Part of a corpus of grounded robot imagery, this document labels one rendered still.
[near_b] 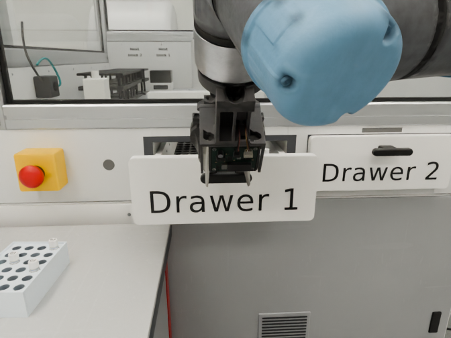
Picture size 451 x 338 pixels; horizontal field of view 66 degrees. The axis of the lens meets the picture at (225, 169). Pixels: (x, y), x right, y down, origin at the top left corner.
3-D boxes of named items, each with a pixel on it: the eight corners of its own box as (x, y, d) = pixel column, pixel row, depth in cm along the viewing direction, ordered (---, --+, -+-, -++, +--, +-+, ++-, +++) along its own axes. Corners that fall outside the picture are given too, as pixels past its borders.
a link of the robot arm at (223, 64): (193, 2, 33) (277, 3, 34) (194, 45, 37) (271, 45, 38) (192, 48, 29) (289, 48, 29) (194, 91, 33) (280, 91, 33)
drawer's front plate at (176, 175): (313, 220, 57) (319, 155, 53) (133, 225, 55) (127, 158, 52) (311, 216, 58) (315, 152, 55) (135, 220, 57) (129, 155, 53)
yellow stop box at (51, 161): (58, 192, 63) (52, 154, 61) (17, 194, 62) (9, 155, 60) (69, 183, 68) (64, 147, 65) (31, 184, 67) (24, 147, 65)
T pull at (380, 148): (413, 155, 64) (414, 148, 64) (373, 156, 64) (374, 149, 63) (402, 151, 68) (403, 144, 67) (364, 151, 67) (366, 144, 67)
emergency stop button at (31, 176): (42, 189, 60) (39, 167, 59) (18, 190, 60) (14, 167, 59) (49, 183, 63) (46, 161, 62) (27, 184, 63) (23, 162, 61)
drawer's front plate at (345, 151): (447, 188, 71) (459, 135, 67) (307, 191, 69) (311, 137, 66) (442, 185, 72) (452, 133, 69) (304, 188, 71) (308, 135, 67)
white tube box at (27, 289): (28, 318, 44) (23, 292, 43) (-39, 318, 44) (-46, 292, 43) (70, 262, 56) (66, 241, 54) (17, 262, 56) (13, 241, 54)
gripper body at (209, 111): (198, 177, 41) (194, 98, 32) (198, 125, 46) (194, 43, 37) (262, 176, 42) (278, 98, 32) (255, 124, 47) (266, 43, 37)
